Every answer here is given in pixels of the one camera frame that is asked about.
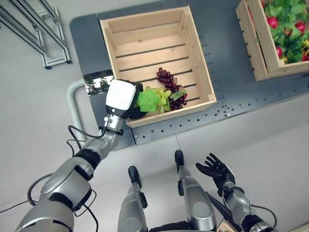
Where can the wooden crate with greens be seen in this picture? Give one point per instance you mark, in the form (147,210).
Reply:
(258,48)

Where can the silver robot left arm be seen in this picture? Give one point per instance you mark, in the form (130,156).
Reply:
(65,186)

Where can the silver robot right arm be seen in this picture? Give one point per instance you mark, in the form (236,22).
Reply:
(237,200)

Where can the dark robot foot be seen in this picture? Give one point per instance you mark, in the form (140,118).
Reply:
(179,158)
(134,175)

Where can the black robot torso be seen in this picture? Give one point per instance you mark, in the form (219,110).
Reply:
(169,228)

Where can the shiny mirror panel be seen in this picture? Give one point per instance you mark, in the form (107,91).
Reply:
(96,81)

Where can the black flat bar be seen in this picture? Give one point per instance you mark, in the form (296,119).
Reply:
(222,210)

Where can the small wooden box corner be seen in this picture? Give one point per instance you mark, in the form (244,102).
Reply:
(225,227)

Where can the grey metal frame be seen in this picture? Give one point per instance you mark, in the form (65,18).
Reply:
(51,41)

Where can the red radish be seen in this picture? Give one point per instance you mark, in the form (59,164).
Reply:
(279,51)
(305,58)
(273,22)
(300,27)

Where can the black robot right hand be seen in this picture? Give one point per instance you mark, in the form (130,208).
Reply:
(218,169)

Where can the purple grape bunch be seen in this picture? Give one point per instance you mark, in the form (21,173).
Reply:
(166,78)

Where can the green leafy bunch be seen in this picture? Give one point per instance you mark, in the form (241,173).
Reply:
(287,36)

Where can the grey bent pipe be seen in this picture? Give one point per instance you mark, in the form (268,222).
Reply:
(73,104)

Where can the dark robot right foot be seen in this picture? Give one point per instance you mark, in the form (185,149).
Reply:
(179,158)

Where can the large open wooden crate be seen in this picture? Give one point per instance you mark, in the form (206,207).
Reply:
(149,50)

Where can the green grape bunch with leaf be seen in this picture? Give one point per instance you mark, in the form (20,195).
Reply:
(149,100)

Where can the dark robot left foot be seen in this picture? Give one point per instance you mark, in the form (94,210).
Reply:
(134,175)

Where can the silver robot left leg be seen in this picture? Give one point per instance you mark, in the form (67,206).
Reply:
(131,212)

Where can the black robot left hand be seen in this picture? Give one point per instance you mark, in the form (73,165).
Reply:
(120,95)

